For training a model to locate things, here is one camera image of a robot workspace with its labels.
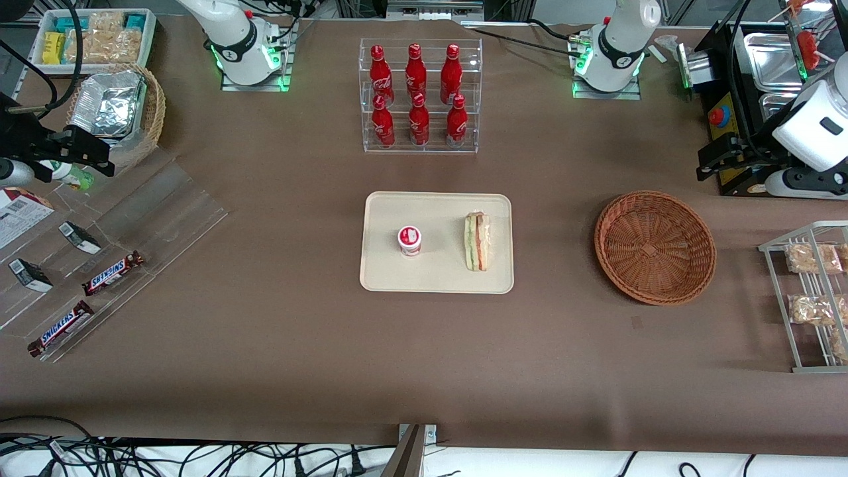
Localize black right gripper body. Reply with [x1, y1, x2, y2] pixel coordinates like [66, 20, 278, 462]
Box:
[0, 123, 83, 181]

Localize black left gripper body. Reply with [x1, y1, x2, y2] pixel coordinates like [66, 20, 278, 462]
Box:
[725, 131, 776, 174]

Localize triangle sandwich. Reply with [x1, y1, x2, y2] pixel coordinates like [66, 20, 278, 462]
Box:
[464, 211, 492, 272]

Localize light tan wicker basket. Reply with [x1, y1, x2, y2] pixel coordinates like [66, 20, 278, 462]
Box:
[65, 63, 166, 170]

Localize round brown wicker basket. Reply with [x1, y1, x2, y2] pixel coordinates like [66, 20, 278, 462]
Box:
[594, 191, 717, 306]

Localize cream rectangular tray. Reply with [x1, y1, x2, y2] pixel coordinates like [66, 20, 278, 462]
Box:
[359, 191, 514, 294]

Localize green white plastic bottle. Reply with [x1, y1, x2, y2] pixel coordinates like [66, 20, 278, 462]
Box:
[40, 159, 95, 191]

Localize aluminium foil container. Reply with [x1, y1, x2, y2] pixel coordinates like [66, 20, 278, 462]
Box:
[70, 71, 146, 138]

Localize small stainless steel pan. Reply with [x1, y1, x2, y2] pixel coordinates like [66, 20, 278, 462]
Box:
[759, 93, 797, 122]

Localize black food warmer appliance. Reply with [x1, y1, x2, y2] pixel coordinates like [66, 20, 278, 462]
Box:
[696, 0, 848, 197]

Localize small black carton box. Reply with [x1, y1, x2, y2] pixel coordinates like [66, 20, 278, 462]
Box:
[8, 258, 54, 293]
[58, 221, 102, 254]

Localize white and red cookie box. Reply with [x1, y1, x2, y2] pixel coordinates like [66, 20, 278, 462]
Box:
[0, 187, 55, 251]

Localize silver metal box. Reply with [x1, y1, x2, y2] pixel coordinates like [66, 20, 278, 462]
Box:
[676, 42, 714, 91]

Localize clear acrylic step display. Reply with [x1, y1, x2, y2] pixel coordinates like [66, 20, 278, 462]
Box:
[0, 146, 229, 364]

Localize large stainless steel pan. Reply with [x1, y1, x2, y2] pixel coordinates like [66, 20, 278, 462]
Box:
[743, 32, 806, 93]

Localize yellow snack packet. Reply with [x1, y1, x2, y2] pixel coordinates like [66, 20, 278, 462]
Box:
[42, 32, 67, 66]

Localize Snickers chocolate bar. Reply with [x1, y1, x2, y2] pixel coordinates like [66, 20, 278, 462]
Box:
[82, 250, 144, 296]
[28, 300, 95, 358]

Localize crumpled clear plastic wrap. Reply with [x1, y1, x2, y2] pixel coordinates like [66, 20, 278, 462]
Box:
[652, 34, 683, 64]

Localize red candied fruit skewer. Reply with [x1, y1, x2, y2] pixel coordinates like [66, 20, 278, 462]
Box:
[795, 30, 823, 71]

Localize white plastic bin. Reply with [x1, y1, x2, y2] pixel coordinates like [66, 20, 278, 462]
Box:
[30, 8, 158, 75]

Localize red cola bottle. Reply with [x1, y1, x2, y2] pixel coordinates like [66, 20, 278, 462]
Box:
[408, 93, 430, 146]
[446, 94, 468, 148]
[440, 44, 463, 104]
[405, 43, 428, 100]
[371, 95, 396, 148]
[369, 44, 395, 107]

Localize clear acrylic bottle rack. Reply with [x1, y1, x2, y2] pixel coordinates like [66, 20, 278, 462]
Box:
[360, 38, 483, 154]

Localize grey metal wire rack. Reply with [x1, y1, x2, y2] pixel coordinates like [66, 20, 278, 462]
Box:
[759, 221, 848, 374]

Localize black cable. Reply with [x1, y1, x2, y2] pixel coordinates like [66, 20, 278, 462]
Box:
[99, 439, 398, 477]
[0, 0, 85, 121]
[0, 415, 97, 477]
[460, 20, 594, 58]

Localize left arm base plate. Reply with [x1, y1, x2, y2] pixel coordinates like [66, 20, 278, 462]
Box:
[572, 74, 642, 101]

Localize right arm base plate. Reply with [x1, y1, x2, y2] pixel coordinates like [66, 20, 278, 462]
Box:
[221, 19, 293, 92]

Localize aluminium frame profile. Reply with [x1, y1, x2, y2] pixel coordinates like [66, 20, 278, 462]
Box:
[384, 0, 486, 21]

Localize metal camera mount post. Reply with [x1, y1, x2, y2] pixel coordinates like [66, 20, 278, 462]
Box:
[380, 424, 439, 477]

